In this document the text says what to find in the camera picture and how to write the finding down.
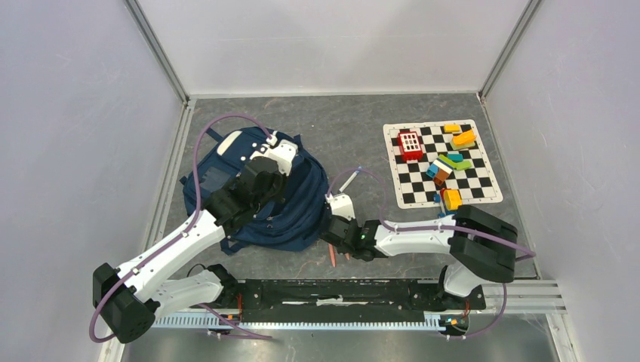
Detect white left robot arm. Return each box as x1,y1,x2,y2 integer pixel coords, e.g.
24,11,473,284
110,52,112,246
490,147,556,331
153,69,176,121
89,155,294,344

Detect navy blue student backpack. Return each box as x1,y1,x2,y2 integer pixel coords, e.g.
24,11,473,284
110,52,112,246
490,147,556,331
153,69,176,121
197,127,328,255

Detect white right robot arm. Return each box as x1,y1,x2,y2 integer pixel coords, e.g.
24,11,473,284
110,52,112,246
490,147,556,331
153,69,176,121
320,205,518,308

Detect pile of coloured toy blocks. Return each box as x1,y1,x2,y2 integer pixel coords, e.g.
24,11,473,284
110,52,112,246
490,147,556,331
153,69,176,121
426,155,472,187

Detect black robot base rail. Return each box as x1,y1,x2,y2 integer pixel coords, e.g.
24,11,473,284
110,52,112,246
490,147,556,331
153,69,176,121
210,279,486,323

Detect orange curved toy block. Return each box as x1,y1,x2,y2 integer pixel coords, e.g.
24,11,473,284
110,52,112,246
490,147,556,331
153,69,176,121
450,130,476,150

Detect small toy vehicle blocks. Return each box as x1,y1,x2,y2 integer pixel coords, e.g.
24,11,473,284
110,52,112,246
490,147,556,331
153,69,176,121
433,188,462,216

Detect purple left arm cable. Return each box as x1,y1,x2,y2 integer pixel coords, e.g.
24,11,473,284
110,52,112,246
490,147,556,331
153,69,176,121
88,112,278,344

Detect checkered chessboard mat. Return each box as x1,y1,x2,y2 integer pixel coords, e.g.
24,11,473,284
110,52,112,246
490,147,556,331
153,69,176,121
383,119,503,209

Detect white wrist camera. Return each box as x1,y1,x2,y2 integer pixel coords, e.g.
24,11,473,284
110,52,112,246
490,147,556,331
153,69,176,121
263,140,298,176
325,193,355,220

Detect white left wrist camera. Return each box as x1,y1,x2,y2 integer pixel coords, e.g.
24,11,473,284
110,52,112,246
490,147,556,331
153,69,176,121
263,140,298,176

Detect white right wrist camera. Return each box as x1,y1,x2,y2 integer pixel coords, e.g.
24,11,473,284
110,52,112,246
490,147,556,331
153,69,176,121
325,193,355,220

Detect red window toy block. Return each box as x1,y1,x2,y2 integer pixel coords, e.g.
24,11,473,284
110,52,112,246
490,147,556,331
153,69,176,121
396,131,423,162

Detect yellow flat toy block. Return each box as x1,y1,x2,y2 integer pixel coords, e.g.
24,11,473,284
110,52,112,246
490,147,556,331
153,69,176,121
443,124,462,133

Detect blue and white marker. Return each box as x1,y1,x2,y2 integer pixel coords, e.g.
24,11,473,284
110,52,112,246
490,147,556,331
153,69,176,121
338,167,361,193

